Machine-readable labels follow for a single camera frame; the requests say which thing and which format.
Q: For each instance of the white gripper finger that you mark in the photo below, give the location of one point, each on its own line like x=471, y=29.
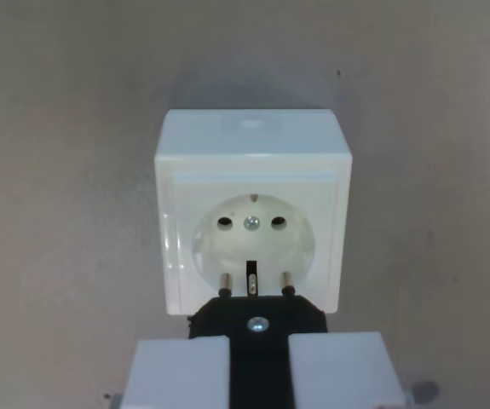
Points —
x=176, y=375
x=338, y=370

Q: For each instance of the black two-pin power plug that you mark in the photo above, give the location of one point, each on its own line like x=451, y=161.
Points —
x=260, y=366

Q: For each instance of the white wall socket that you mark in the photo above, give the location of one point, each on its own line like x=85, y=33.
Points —
x=253, y=170

